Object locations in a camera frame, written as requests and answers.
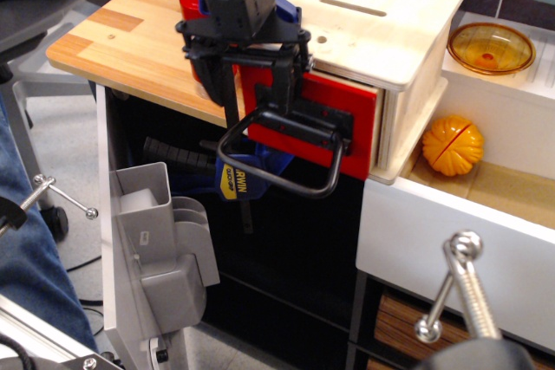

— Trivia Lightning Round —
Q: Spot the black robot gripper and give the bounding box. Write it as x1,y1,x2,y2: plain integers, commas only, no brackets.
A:
176,0,310,115

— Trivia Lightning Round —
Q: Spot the wooden drawer with red front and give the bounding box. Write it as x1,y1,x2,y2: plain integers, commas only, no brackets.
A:
217,66,382,198

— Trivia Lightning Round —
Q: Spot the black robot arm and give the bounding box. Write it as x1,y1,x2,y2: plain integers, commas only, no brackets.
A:
176,0,310,114

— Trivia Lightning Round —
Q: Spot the light wooden box housing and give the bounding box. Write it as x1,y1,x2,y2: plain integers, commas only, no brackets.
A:
289,0,463,184

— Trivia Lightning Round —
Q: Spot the red lid spice jar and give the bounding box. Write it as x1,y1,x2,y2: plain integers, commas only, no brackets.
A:
180,0,240,104

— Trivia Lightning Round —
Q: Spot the blue black bar clamp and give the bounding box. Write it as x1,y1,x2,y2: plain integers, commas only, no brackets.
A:
143,4,293,234

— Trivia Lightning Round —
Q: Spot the wooden bench top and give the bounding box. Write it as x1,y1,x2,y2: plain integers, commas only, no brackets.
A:
46,0,226,127

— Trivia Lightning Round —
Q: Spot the orange toy pumpkin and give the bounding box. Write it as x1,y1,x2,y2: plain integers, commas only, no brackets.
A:
422,115,485,177

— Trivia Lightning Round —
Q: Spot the amber glass bowl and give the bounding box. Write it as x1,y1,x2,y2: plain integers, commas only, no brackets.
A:
447,23,536,75

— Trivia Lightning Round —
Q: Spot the silver clamp screw left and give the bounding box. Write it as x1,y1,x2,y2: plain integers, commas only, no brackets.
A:
0,173,99,237

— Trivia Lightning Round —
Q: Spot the silver clamp screw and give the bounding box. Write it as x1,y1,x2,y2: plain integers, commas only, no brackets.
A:
0,173,99,237
415,230,502,344

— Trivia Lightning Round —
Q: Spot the silver clamp screw right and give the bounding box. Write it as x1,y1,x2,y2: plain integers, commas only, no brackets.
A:
415,230,502,344

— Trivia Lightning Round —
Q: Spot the white toy sink unit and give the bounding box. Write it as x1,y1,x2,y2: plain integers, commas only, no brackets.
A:
356,24,554,352

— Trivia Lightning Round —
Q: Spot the blue jeans leg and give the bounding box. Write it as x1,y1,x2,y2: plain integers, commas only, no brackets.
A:
1,98,98,352

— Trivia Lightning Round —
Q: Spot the grey plastic mount bracket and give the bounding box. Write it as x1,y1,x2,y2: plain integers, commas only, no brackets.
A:
111,162,220,334

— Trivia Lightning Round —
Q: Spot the aluminium profile rail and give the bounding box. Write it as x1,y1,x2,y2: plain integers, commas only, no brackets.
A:
1,296,121,369

